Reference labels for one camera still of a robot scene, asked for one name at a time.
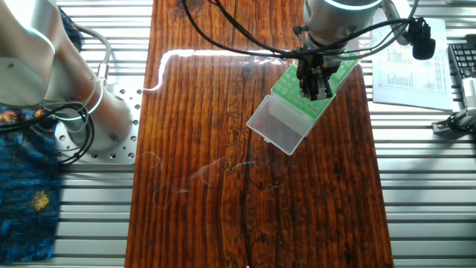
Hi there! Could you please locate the small grey mounted device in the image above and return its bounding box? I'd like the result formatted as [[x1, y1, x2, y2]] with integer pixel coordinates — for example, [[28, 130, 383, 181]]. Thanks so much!
[[431, 107, 476, 141]]

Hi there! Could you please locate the black base cable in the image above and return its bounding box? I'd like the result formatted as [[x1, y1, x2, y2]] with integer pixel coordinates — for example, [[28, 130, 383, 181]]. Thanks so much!
[[0, 103, 96, 165]]

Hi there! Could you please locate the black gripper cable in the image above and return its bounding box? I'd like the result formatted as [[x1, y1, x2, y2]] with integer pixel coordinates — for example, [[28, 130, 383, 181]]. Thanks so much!
[[181, 0, 302, 60]]

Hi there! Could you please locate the blue painted cloth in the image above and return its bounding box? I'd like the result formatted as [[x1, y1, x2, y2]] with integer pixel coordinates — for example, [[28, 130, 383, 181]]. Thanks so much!
[[0, 7, 83, 265]]

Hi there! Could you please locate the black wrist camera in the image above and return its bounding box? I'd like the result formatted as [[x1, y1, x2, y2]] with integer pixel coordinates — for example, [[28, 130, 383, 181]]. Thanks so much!
[[407, 17, 436, 60]]

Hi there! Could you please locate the grey base cable with connector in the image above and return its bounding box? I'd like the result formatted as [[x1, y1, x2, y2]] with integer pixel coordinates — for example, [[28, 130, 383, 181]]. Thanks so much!
[[72, 24, 112, 89]]

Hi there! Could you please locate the brown wooden board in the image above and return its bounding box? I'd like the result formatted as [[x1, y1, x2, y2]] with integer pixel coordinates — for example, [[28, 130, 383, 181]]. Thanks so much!
[[124, 0, 395, 268]]

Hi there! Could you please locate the black computer keyboard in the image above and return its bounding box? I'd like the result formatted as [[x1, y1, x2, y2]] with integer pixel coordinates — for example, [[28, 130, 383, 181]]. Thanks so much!
[[448, 33, 476, 81]]

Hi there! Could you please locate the white printed paper sheet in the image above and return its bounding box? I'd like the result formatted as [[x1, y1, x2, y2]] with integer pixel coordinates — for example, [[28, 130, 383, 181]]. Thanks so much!
[[371, 16, 455, 112]]

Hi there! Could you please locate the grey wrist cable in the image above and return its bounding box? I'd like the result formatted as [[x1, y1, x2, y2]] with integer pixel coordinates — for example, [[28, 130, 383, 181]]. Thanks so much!
[[312, 0, 421, 60]]

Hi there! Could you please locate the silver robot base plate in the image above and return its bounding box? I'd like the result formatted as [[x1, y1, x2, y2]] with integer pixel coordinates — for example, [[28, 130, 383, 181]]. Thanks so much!
[[55, 83, 141, 165]]

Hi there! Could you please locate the clear box green tip rack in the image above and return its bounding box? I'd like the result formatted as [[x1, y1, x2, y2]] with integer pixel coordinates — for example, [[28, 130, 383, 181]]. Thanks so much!
[[329, 51, 361, 92], [246, 65, 338, 156]]

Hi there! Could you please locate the black camera cable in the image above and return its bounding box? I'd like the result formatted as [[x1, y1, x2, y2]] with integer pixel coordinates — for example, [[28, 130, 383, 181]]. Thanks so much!
[[211, 0, 419, 60]]

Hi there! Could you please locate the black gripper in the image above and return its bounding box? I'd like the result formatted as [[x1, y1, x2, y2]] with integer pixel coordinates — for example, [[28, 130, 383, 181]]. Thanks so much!
[[296, 54, 342, 103]]

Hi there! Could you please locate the white grey box device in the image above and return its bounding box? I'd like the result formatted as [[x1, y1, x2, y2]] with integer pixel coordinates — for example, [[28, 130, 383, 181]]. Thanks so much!
[[460, 76, 476, 109]]

